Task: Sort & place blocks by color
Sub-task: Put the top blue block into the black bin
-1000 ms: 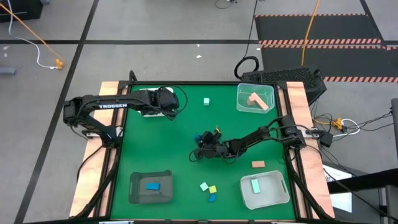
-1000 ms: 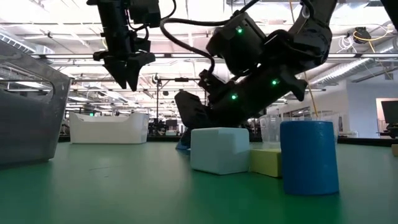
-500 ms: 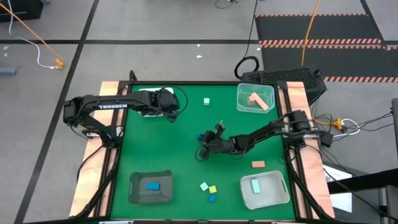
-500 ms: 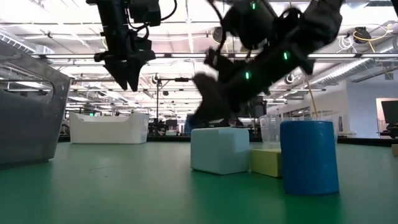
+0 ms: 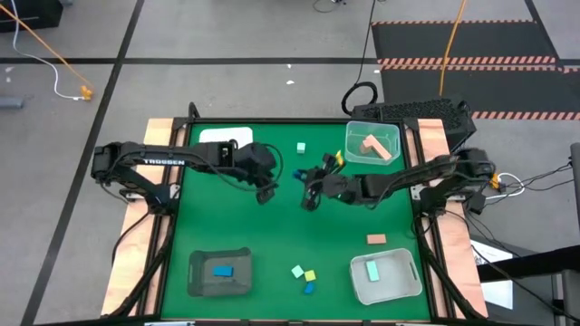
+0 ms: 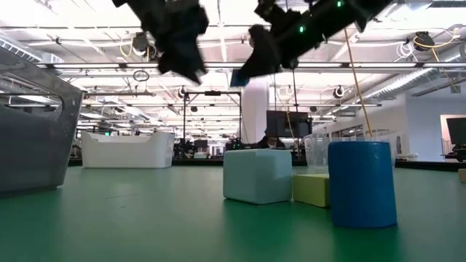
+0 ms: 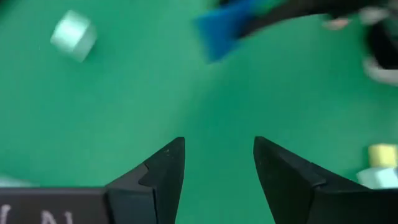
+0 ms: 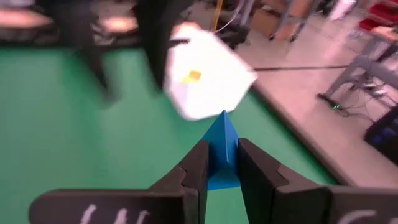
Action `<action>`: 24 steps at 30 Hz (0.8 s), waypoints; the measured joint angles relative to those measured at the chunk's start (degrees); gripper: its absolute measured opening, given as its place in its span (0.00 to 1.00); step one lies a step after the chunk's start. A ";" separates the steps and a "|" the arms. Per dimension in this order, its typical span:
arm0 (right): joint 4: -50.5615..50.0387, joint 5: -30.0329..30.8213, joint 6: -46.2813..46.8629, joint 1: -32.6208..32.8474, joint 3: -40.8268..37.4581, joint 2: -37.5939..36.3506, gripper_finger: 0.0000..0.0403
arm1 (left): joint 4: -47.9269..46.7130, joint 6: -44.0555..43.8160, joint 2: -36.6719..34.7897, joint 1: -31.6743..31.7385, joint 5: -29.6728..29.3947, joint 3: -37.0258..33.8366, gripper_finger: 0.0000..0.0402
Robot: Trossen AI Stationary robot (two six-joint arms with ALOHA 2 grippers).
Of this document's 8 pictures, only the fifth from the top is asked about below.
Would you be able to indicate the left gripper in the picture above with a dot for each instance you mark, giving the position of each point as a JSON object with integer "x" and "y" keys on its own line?
{"x": 256, "y": 163}

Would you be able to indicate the black computer tower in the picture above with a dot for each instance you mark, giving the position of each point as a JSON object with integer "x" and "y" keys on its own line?
{"x": 421, "y": 111}

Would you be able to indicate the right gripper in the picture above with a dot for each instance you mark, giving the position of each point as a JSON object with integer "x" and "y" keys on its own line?
{"x": 337, "y": 186}

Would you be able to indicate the clear plastic bin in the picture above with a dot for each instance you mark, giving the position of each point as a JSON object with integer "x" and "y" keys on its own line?
{"x": 358, "y": 131}

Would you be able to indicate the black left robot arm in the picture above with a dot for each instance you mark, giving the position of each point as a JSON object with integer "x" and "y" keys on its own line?
{"x": 163, "y": 161}

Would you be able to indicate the mint foam cube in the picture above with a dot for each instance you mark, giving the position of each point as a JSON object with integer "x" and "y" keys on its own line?
{"x": 301, "y": 148}
{"x": 297, "y": 272}

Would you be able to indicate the white opaque plastic bin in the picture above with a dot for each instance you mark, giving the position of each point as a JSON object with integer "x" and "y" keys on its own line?
{"x": 226, "y": 135}

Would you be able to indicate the black equipment case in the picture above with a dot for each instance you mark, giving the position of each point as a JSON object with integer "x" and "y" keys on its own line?
{"x": 31, "y": 13}

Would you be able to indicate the grey post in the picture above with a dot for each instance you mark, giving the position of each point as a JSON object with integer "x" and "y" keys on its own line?
{"x": 575, "y": 181}

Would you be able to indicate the yellow power plug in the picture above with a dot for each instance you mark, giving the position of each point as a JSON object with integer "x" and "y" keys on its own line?
{"x": 495, "y": 182}

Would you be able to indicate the yellow square foam block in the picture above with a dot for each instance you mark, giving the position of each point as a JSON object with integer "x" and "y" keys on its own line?
{"x": 310, "y": 276}

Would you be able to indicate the long pink foam block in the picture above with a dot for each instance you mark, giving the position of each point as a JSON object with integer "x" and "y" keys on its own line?
{"x": 379, "y": 149}

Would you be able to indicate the black beam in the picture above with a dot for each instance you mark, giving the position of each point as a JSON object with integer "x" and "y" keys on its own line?
{"x": 534, "y": 262}

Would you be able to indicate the black floor mat striped edges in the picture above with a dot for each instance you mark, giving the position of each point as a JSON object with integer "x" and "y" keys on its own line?
{"x": 498, "y": 41}

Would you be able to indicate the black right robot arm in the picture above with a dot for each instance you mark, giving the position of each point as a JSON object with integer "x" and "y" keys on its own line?
{"x": 399, "y": 183}

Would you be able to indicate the green table mat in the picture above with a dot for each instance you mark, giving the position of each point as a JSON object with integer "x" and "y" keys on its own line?
{"x": 272, "y": 235}

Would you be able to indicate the grey floor object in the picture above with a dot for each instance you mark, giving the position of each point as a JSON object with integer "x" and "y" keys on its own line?
{"x": 9, "y": 102}

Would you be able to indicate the blue foam cylinder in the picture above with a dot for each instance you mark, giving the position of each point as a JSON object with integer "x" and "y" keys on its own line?
{"x": 309, "y": 289}

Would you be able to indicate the white paper sheet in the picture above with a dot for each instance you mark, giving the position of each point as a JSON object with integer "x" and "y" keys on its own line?
{"x": 498, "y": 294}

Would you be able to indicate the mint rectangular foam block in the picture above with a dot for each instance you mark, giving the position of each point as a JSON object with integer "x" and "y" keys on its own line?
{"x": 372, "y": 271}

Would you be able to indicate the dark grey plastic bin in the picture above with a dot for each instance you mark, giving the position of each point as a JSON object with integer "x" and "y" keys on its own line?
{"x": 199, "y": 280}

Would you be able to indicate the blue rectangular foam block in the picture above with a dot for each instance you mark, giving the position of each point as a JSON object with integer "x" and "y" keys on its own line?
{"x": 223, "y": 271}

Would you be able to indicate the translucent white plastic bin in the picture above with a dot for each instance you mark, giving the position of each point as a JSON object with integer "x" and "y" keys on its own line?
{"x": 399, "y": 280}

